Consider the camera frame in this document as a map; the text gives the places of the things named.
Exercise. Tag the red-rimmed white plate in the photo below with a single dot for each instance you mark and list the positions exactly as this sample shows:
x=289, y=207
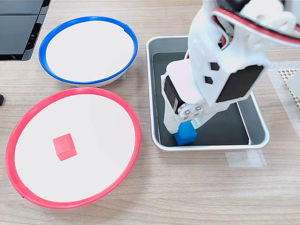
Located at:
x=93, y=131

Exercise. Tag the blue cube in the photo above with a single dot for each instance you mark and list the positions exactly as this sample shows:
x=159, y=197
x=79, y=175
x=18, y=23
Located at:
x=186, y=134

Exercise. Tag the small black object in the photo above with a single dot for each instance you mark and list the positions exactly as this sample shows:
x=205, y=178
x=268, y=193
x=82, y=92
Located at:
x=1, y=99

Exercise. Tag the translucent plastic sheet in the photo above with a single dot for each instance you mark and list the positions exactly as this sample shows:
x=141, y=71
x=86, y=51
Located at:
x=281, y=105

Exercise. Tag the black tray mat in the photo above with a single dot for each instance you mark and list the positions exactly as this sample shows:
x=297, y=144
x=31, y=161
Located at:
x=222, y=131

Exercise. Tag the black plastic case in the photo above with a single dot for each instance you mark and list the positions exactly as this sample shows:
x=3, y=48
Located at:
x=16, y=30

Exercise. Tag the red cube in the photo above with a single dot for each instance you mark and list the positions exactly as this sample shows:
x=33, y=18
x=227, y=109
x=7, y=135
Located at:
x=65, y=147

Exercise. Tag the clear tape strip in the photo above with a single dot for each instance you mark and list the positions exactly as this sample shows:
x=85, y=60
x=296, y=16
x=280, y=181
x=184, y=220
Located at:
x=246, y=159

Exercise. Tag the blue-rimmed white plate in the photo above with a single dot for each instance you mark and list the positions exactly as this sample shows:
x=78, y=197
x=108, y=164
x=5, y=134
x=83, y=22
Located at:
x=89, y=49

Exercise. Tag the steel tray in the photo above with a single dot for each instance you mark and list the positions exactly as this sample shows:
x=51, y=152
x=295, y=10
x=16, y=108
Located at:
x=255, y=122

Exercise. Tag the pale perforated base plate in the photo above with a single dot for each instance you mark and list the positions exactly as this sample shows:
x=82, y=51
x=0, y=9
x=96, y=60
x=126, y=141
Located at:
x=287, y=75

